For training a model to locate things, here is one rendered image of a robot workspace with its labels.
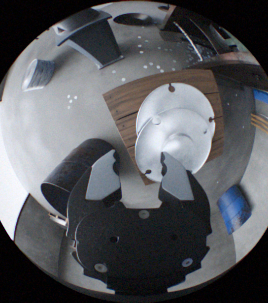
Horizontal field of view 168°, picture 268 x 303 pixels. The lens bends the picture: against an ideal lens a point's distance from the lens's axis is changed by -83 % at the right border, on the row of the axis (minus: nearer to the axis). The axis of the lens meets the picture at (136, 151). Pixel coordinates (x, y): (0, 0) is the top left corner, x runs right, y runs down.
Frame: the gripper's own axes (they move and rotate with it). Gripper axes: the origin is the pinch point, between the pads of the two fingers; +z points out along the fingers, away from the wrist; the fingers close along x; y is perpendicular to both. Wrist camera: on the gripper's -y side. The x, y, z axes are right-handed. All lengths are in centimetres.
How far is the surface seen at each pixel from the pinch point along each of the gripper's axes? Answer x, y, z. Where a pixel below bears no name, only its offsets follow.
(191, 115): 16.4, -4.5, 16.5
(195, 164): 23.7, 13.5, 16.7
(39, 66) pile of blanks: -71, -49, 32
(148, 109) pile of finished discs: 2.8, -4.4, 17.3
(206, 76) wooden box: 22.8, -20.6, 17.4
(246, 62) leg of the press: 31.6, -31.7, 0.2
